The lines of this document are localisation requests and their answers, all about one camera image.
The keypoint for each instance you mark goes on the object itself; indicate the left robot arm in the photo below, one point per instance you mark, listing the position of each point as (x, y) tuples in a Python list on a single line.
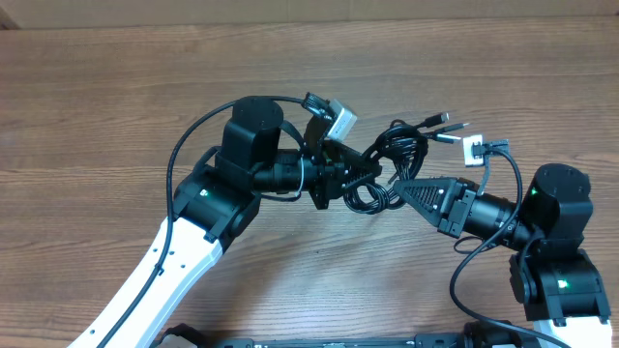
[(261, 156)]

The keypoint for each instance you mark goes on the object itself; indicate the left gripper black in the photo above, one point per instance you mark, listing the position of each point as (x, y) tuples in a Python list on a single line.
[(330, 178)]

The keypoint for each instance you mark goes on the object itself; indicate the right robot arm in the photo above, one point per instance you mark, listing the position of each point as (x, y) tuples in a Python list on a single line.
[(559, 287)]

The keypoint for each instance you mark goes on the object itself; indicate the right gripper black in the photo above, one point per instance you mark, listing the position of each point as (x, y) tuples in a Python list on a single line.
[(445, 203)]

